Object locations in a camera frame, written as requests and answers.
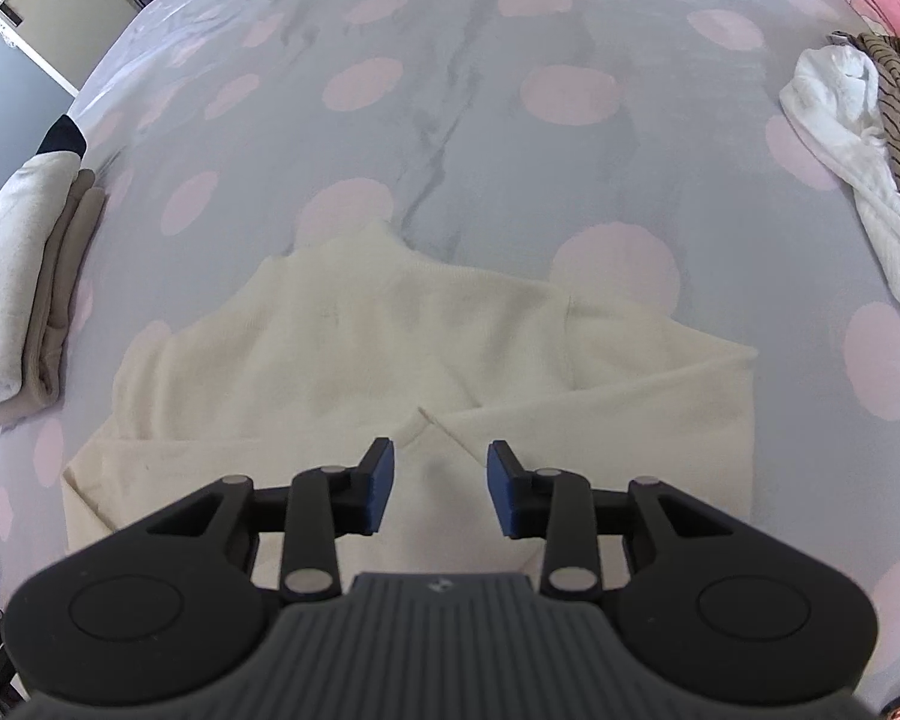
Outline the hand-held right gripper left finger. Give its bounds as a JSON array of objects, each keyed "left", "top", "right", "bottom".
[{"left": 112, "top": 437, "right": 396, "bottom": 605}]

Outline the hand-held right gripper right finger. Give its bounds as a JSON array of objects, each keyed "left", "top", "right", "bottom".
[{"left": 487, "top": 441, "right": 766, "bottom": 605}]

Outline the cream sweater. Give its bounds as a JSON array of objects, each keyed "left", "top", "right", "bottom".
[{"left": 60, "top": 219, "right": 760, "bottom": 593}]

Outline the grey pink polka dot bed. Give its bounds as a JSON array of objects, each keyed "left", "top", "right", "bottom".
[{"left": 0, "top": 0, "right": 900, "bottom": 691}]

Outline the folded beige garment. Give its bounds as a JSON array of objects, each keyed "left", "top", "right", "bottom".
[{"left": 15, "top": 167, "right": 111, "bottom": 400}]

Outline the white crinkled garment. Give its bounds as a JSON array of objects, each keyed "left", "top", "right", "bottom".
[{"left": 778, "top": 43, "right": 900, "bottom": 350}]

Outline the grey door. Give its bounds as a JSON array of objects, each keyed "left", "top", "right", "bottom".
[{"left": 0, "top": 0, "right": 140, "bottom": 97}]

